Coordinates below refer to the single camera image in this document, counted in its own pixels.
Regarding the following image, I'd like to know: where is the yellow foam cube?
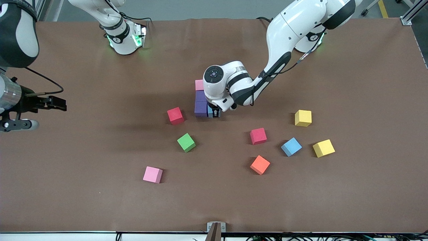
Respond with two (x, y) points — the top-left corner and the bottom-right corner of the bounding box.
(312, 139), (336, 158)
(295, 109), (312, 127)

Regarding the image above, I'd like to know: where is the grey cart leg with caster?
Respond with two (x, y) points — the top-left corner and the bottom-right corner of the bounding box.
(360, 0), (380, 16)

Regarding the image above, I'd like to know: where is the orange foam cube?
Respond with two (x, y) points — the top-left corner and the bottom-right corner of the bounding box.
(250, 155), (271, 175)

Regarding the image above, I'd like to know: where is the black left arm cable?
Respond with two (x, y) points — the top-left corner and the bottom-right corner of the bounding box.
(251, 28), (328, 107)

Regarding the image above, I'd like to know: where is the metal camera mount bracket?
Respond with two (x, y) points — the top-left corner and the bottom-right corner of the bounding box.
(206, 222), (227, 241)

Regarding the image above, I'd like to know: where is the crimson foam cube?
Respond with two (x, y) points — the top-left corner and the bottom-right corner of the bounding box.
(250, 128), (268, 145)

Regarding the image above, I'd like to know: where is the aluminium frame post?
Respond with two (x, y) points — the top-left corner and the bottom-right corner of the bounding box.
(400, 0), (428, 26)

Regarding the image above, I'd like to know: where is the red foam cube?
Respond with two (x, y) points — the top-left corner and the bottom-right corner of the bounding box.
(167, 107), (185, 126)

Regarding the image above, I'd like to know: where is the brown table mat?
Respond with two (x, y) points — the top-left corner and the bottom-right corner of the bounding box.
(0, 17), (428, 234)

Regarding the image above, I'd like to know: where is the green foam cube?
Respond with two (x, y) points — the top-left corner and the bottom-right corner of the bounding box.
(177, 133), (197, 153)

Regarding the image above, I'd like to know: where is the base connector box green light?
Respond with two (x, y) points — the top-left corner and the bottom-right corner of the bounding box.
(132, 23), (148, 48)

